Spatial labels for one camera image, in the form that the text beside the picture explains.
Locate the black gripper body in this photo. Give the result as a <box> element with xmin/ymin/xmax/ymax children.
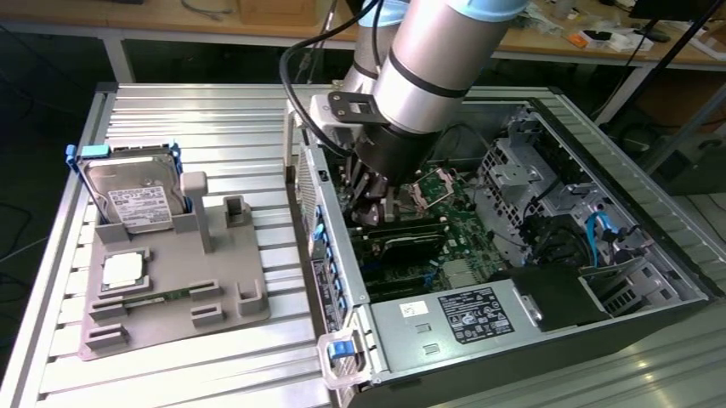
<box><xmin>352</xmin><ymin>124</ymin><xmax>439</xmax><ymax>187</ymax></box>

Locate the CPU socket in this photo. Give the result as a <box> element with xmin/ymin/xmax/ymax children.
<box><xmin>396</xmin><ymin>186</ymin><xmax>426</xmax><ymax>221</ymax></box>

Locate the metal socket cover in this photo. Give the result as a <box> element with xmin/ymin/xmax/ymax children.
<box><xmin>411</xmin><ymin>167</ymin><xmax>462</xmax><ymax>206</ymax></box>

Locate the blue slot retainer strip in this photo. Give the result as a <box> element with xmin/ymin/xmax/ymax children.
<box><xmin>314</xmin><ymin>207</ymin><xmax>350</xmax><ymax>318</ymax></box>

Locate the green motherboard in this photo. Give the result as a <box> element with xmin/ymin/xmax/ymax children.
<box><xmin>336</xmin><ymin>159</ymin><xmax>512</xmax><ymax>298</ymax></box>

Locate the black expansion slot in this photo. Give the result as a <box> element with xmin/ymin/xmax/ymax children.
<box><xmin>366</xmin><ymin>274</ymin><xmax>431</xmax><ymax>295</ymax></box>

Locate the silver chipset heatsink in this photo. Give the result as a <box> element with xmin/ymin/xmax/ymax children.
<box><xmin>444</xmin><ymin>259</ymin><xmax>480</xmax><ymax>286</ymax></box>

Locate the grey metal drive cage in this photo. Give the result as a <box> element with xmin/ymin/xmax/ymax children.
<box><xmin>475</xmin><ymin>135</ymin><xmax>563</xmax><ymax>223</ymax></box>

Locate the grey power supply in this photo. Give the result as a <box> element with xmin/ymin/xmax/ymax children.
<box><xmin>371</xmin><ymin>278</ymin><xmax>547</xmax><ymax>373</ymax></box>

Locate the blue case latch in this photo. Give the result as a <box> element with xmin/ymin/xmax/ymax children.
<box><xmin>327</xmin><ymin>339</ymin><xmax>356</xmax><ymax>360</ymax></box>

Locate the grey plastic parts rack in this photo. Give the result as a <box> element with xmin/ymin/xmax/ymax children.
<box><xmin>76</xmin><ymin>171</ymin><xmax>272</xmax><ymax>362</ymax></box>

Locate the black plastic shroud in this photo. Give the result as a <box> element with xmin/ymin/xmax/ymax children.
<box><xmin>512</xmin><ymin>267</ymin><xmax>615</xmax><ymax>332</ymax></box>

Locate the silver hard disk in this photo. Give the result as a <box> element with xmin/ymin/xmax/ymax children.
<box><xmin>84</xmin><ymin>155</ymin><xmax>185</xmax><ymax>233</ymax></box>

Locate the green RAM stick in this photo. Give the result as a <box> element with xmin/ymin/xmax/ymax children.
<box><xmin>121</xmin><ymin>288</ymin><xmax>195</xmax><ymax>305</ymax></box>

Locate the silver CPU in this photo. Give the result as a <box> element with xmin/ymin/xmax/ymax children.
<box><xmin>101</xmin><ymin>252</ymin><xmax>147</xmax><ymax>288</ymax></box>

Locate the grey perforated disk bay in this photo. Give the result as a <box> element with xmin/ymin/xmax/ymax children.
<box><xmin>578</xmin><ymin>254</ymin><xmax>683</xmax><ymax>318</ymax></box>

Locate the white and black gadget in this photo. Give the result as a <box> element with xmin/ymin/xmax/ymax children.
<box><xmin>566</xmin><ymin>28</ymin><xmax>649</xmax><ymax>54</ymax></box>

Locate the blue disk caddy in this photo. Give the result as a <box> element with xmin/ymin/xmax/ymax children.
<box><xmin>65</xmin><ymin>142</ymin><xmax>185</xmax><ymax>226</ymax></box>

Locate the black and grey PC case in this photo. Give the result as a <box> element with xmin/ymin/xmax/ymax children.
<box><xmin>283</xmin><ymin>93</ymin><xmax>726</xmax><ymax>408</ymax></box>

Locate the black equipment box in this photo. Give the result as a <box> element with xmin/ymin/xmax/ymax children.
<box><xmin>653</xmin><ymin>138</ymin><xmax>726</xmax><ymax>195</ymax></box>

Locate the black pole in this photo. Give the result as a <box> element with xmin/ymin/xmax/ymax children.
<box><xmin>654</xmin><ymin>0</ymin><xmax>721</xmax><ymax>71</ymax></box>

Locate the black monitor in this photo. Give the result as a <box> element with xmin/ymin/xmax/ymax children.
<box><xmin>627</xmin><ymin>0</ymin><xmax>726</xmax><ymax>43</ymax></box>

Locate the black looped wire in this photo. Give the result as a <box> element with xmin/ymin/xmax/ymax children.
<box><xmin>435</xmin><ymin>122</ymin><xmax>490</xmax><ymax>163</ymax></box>

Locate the black hanging cable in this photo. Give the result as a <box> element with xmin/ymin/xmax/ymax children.
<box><xmin>299</xmin><ymin>0</ymin><xmax>336</xmax><ymax>82</ymax></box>

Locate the black camera cable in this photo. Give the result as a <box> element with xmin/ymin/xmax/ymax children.
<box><xmin>279</xmin><ymin>0</ymin><xmax>384</xmax><ymax>158</ymax></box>

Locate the black wire bundle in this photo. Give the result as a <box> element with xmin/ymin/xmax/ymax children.
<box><xmin>519</xmin><ymin>215</ymin><xmax>591</xmax><ymax>265</ymax></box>

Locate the blue wire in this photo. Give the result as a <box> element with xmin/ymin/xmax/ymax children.
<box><xmin>586</xmin><ymin>210</ymin><xmax>617</xmax><ymax>267</ymax></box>

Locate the wooden desk with grey frame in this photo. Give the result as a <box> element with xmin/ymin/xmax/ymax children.
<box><xmin>0</xmin><ymin>0</ymin><xmax>726</xmax><ymax>125</ymax></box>

